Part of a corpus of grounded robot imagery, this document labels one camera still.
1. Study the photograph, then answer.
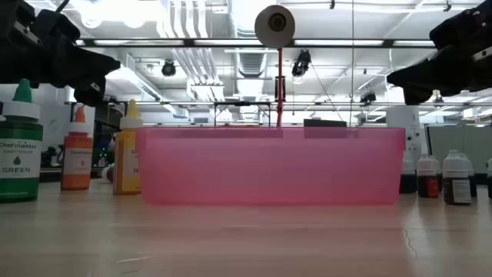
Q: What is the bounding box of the white round column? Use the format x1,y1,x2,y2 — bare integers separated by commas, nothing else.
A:
386,105,422,170

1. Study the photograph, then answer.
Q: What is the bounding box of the thin vertical hanging cable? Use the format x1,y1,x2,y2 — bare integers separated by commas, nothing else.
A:
350,0,355,128

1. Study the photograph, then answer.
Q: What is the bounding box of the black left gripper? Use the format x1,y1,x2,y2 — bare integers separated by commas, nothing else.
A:
0,0,121,107

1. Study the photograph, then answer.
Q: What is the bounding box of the grey-green office partition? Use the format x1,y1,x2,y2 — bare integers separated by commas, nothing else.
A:
424,125,492,175

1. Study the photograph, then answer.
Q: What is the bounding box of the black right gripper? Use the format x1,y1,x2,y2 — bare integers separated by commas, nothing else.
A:
387,2,492,105

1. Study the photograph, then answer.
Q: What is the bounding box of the silver ceiling ventilation duct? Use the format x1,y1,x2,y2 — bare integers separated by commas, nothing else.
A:
230,0,268,79

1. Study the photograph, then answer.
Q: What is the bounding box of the black monitor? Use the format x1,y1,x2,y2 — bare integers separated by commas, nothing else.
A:
303,118,347,128

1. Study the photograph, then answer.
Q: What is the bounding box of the large yellow food coloring bottle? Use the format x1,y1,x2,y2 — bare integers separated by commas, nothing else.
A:
112,98,144,195

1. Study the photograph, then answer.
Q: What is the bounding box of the black metal stand frame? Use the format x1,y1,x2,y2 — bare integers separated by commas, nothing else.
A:
213,101,272,128

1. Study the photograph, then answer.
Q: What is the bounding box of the large green food coloring bottle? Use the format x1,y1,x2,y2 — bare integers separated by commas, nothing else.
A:
0,78,44,204

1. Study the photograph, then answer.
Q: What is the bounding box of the small dark bottle white label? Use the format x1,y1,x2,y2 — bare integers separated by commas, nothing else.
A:
441,149,473,205

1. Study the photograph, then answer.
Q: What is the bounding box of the long horizontal metal rail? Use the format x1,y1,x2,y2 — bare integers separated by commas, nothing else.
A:
65,100,492,107

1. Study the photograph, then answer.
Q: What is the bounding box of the small dark bottle red label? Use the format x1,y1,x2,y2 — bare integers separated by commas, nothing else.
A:
416,153,440,199

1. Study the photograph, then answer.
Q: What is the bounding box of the dark background table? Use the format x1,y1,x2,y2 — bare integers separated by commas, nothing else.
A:
38,167,115,183

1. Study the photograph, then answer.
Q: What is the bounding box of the large orange food coloring bottle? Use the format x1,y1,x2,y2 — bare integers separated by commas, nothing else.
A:
60,105,94,192

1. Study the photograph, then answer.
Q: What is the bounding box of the pink translucent plastic bin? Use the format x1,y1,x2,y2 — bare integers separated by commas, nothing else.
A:
135,126,407,206

